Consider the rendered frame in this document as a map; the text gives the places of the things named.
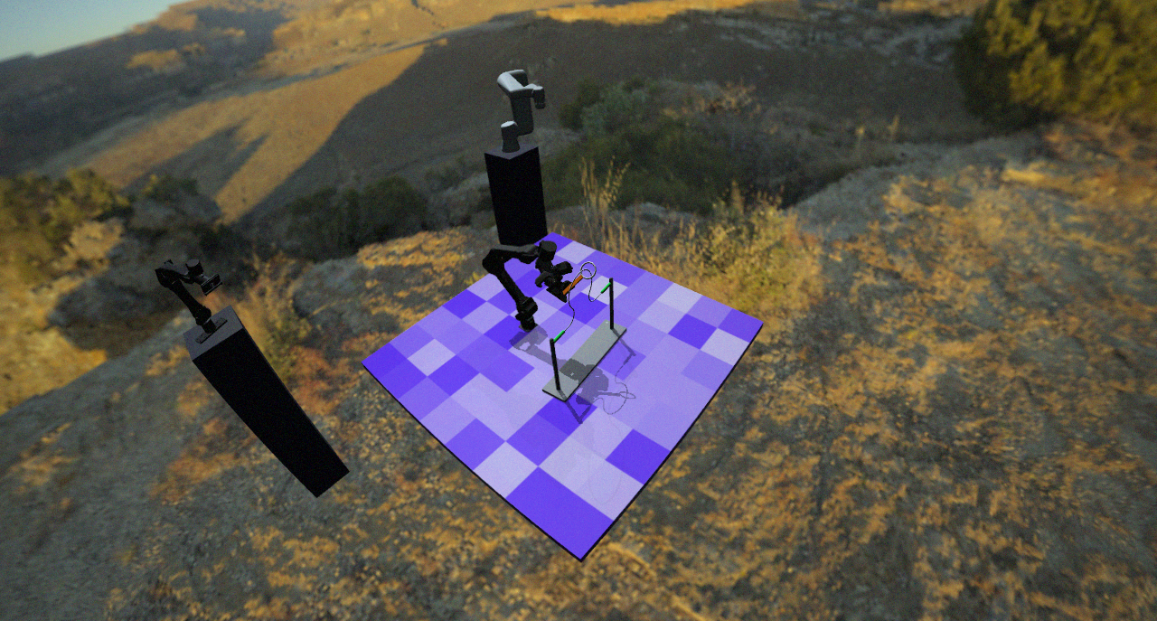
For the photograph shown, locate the orange bar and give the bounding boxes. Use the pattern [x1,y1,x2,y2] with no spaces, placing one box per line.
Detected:
[562,261,597,296]

